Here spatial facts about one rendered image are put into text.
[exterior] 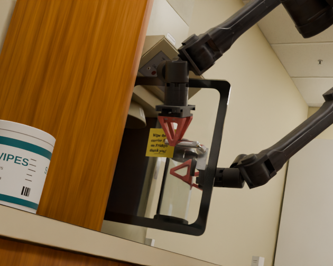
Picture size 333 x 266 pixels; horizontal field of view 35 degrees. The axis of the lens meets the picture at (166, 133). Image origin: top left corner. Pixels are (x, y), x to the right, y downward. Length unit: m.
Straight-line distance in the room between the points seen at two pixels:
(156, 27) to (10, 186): 0.87
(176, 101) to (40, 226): 0.56
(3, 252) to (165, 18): 1.07
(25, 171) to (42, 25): 0.77
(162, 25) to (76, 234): 0.95
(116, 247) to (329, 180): 3.54
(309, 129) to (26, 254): 0.96
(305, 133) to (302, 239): 2.87
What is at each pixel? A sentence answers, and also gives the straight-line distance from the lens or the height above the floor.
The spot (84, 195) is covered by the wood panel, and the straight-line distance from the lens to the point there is 1.30.
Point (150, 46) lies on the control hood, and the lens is 1.45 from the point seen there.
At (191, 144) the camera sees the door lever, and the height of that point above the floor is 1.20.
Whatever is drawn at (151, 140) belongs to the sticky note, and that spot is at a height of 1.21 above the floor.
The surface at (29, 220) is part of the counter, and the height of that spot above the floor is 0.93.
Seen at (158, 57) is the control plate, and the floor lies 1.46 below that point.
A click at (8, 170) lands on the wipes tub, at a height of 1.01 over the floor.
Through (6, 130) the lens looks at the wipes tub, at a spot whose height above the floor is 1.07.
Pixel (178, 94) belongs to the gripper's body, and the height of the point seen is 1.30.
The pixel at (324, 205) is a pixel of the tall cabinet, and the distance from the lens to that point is 4.37.
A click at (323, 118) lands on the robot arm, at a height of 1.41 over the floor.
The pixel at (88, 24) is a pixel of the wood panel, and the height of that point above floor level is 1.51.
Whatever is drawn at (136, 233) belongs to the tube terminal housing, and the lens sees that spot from 1.60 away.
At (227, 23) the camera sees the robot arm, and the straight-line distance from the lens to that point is 1.28.
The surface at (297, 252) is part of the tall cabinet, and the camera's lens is 4.36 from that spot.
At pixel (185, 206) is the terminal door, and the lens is 1.27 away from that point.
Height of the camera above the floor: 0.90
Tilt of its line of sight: 14 degrees up
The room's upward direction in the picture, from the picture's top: 12 degrees clockwise
